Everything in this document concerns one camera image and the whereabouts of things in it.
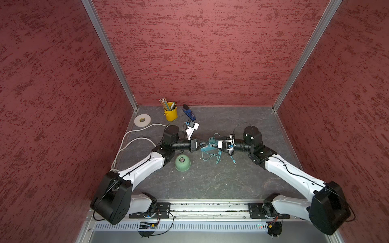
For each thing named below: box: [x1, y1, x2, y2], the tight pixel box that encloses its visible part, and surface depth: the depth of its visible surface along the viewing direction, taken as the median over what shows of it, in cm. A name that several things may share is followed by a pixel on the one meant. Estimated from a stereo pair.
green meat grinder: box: [174, 153, 191, 172], surface depth 82 cm
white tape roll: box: [133, 113, 152, 128], surface depth 113 cm
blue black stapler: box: [182, 103, 197, 121], surface depth 116 cm
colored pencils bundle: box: [159, 97, 172, 111], surface depth 105 cm
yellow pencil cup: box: [163, 102, 178, 122], surface depth 109 cm
